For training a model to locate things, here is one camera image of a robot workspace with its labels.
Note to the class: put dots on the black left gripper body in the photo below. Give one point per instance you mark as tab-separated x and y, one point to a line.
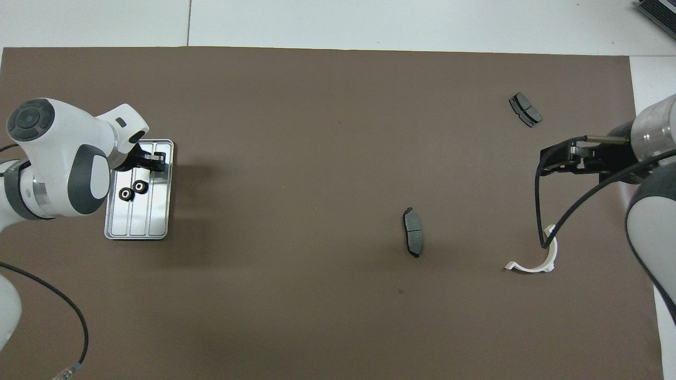
132	161

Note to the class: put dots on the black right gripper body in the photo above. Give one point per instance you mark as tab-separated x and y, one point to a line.
612	161

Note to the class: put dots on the black bearing gear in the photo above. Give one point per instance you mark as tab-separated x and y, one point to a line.
125	194
140	186

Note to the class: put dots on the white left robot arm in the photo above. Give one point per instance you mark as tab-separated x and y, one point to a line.
53	158

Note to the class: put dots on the silver metal compartment tray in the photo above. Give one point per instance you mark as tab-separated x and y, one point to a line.
158	216

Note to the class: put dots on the short dark grey brake pad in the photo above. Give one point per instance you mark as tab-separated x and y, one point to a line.
525	109

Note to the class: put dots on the dark ribbed device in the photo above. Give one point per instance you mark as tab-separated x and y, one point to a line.
660	15

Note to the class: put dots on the brown table mat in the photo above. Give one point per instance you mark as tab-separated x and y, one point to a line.
317	132

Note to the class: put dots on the long dark grey brake pad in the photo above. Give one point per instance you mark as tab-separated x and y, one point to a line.
414	236

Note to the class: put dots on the white curved plastic bracket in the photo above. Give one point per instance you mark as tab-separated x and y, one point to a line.
532	268

